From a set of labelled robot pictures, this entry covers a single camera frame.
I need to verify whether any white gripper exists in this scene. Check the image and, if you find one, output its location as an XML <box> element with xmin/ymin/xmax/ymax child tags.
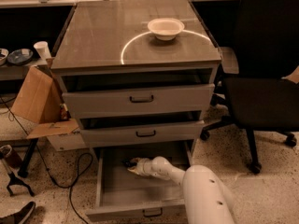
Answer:
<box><xmin>127</xmin><ymin>158</ymin><xmax>153</xmax><ymax>176</ymax></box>

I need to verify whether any dark rxbar blueberry wrapper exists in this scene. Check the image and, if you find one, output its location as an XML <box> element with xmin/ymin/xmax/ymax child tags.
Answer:
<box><xmin>122</xmin><ymin>161</ymin><xmax>132</xmax><ymax>168</ymax></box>

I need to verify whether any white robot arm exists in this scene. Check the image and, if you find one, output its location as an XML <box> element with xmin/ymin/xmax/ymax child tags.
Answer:
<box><xmin>126</xmin><ymin>156</ymin><xmax>235</xmax><ymax>224</ymax></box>

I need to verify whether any bottom grey drawer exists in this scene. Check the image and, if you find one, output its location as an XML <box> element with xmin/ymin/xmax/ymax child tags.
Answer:
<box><xmin>87</xmin><ymin>140</ymin><xmax>194</xmax><ymax>222</ymax></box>

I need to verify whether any grey drawer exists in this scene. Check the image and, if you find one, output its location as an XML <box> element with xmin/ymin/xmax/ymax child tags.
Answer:
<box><xmin>87</xmin><ymin>140</ymin><xmax>194</xmax><ymax>222</ymax></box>
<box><xmin>81</xmin><ymin>111</ymin><xmax>204</xmax><ymax>147</ymax></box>
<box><xmin>60</xmin><ymin>66</ymin><xmax>215</xmax><ymax>119</ymax></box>

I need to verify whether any middle grey drawer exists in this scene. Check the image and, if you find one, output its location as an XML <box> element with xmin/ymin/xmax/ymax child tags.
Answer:
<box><xmin>81</xmin><ymin>111</ymin><xmax>204</xmax><ymax>147</ymax></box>

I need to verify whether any top grey drawer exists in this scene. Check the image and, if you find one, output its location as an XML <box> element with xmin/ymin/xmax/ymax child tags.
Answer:
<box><xmin>60</xmin><ymin>66</ymin><xmax>215</xmax><ymax>119</ymax></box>

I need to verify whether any grey drawer cabinet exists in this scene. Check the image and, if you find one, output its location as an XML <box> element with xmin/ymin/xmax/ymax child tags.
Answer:
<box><xmin>50</xmin><ymin>0</ymin><xmax>222</xmax><ymax>151</ymax></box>

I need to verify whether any brown cardboard box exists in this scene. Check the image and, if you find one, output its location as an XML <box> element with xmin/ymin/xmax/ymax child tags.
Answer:
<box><xmin>11</xmin><ymin>63</ymin><xmax>86</xmax><ymax>151</ymax></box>

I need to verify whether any brown cup on floor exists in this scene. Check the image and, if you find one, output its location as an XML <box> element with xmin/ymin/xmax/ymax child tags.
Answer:
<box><xmin>0</xmin><ymin>145</ymin><xmax>22</xmax><ymax>169</ymax></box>

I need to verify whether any black grabber tool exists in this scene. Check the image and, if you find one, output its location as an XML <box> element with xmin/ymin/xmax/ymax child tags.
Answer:
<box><xmin>0</xmin><ymin>152</ymin><xmax>35</xmax><ymax>197</ymax></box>

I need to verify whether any dark shoe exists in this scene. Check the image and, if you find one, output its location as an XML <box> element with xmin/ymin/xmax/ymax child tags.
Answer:
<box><xmin>0</xmin><ymin>202</ymin><xmax>36</xmax><ymax>224</ymax></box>

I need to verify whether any black office chair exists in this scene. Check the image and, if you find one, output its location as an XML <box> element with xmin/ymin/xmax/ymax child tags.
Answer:
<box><xmin>200</xmin><ymin>0</ymin><xmax>299</xmax><ymax>174</ymax></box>

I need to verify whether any white paper bowl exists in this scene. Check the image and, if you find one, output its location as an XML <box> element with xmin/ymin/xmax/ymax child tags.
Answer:
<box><xmin>148</xmin><ymin>18</ymin><xmax>185</xmax><ymax>41</ymax></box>

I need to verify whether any white paper cup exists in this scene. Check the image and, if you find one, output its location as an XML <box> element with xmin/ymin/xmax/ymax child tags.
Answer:
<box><xmin>34</xmin><ymin>41</ymin><xmax>51</xmax><ymax>60</ymax></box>

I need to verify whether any dark blue plate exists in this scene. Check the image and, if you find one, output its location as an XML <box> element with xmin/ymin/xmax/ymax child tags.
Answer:
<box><xmin>7</xmin><ymin>49</ymin><xmax>34</xmax><ymax>66</ymax></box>

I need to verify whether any grey bowl at edge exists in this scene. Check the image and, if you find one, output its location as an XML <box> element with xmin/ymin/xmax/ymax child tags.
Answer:
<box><xmin>0</xmin><ymin>49</ymin><xmax>8</xmax><ymax>66</ymax></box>

